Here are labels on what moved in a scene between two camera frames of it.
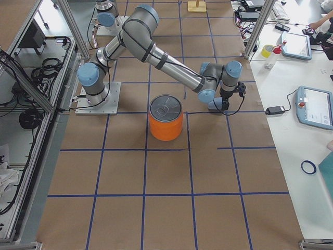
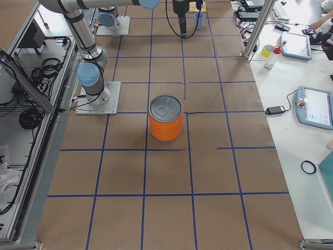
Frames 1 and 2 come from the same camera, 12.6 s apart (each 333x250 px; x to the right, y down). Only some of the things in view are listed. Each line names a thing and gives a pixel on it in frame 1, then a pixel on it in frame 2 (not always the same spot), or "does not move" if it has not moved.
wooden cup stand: [196, 6] does not move
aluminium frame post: [266, 8] does not move
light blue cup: [218, 102] to [200, 17]
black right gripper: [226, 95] to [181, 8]
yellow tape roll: [266, 50] does not move
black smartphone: [282, 27] does not move
